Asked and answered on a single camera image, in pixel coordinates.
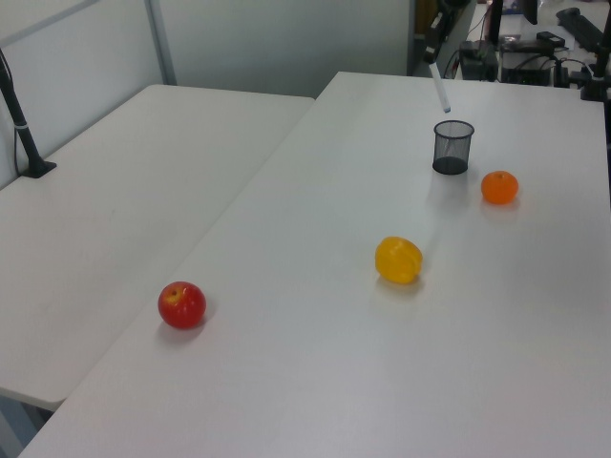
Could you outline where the black mesh pen cup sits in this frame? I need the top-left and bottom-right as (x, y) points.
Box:
(432, 119), (475, 176)

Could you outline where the black keyboard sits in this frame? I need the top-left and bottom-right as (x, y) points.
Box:
(556, 7), (603, 50)

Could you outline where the red apple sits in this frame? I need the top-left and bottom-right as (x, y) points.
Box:
(158, 281), (207, 330)

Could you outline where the black pole with base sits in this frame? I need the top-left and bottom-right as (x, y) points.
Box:
(0, 47), (57, 178)

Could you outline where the yellow bell pepper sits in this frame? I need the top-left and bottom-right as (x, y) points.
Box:
(374, 236), (425, 286)

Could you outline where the black monitor pole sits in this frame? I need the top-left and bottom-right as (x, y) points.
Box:
(488, 0), (503, 49)

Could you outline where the black computer box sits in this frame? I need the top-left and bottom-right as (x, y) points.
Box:
(499, 40), (558, 86)

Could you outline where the black electronics box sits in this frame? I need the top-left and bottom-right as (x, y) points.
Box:
(459, 40), (498, 81)

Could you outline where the orange fruit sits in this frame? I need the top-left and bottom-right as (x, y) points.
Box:
(480, 170), (519, 206)

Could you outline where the small black device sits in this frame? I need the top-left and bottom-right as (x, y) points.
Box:
(536, 31), (568, 49)

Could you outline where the white marker pen blue cap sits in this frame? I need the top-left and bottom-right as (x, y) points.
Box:
(428, 60), (452, 114)

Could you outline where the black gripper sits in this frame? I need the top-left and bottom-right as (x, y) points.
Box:
(423, 0), (474, 64)

